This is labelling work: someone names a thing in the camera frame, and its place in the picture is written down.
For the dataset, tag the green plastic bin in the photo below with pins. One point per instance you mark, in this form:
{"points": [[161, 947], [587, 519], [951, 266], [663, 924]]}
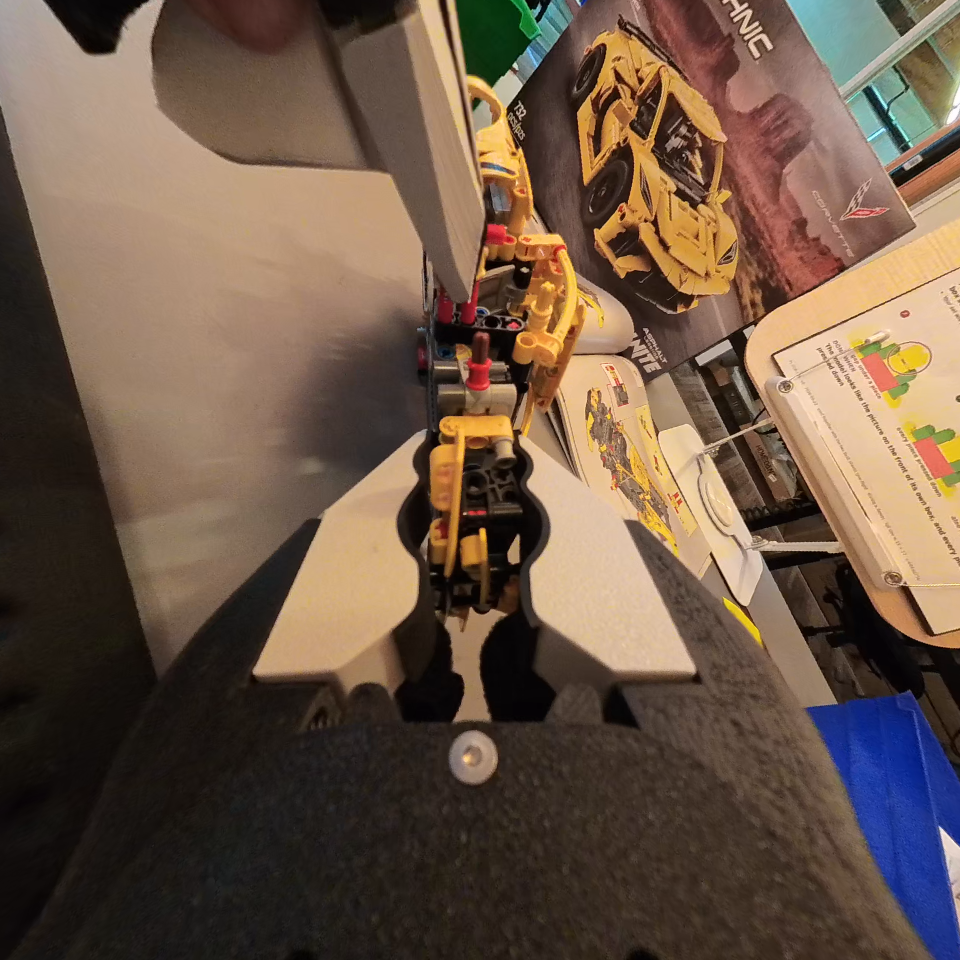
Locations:
{"points": [[495, 30]]}

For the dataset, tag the grey desk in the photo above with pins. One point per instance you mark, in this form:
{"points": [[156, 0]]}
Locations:
{"points": [[225, 337]]}

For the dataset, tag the wooden counter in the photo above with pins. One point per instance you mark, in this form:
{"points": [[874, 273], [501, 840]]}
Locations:
{"points": [[930, 165]]}

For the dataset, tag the printed instruction sheet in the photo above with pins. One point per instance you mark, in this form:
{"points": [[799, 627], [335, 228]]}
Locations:
{"points": [[885, 435]]}

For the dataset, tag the open instruction booklet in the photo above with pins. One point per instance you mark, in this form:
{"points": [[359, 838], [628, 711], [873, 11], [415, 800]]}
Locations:
{"points": [[622, 450]]}

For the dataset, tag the yellow paper scrap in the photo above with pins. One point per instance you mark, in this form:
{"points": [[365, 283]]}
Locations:
{"points": [[742, 619]]}

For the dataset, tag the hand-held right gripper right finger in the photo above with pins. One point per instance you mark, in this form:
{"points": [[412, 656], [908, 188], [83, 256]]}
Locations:
{"points": [[600, 592]]}

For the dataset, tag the dark toy car set box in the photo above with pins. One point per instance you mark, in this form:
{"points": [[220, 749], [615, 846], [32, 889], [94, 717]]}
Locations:
{"points": [[712, 150]]}

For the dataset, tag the white paper sheet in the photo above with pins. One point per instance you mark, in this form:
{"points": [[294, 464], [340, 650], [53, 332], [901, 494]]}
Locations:
{"points": [[949, 870]]}

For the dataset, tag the person's left hand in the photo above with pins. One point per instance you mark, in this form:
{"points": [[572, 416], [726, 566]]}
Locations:
{"points": [[259, 21]]}

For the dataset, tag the white wooden book stand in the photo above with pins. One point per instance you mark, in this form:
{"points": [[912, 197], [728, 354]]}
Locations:
{"points": [[765, 345]]}

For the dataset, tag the blue plastic bin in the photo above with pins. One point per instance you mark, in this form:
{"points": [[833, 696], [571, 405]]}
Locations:
{"points": [[885, 810]]}

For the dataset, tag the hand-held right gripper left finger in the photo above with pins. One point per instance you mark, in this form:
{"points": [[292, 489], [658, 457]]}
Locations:
{"points": [[345, 585]]}

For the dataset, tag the yellow black brick car model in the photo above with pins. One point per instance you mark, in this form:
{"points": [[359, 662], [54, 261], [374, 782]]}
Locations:
{"points": [[480, 450]]}

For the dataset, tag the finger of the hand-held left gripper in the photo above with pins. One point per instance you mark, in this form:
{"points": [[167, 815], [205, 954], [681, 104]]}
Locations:
{"points": [[405, 135]]}

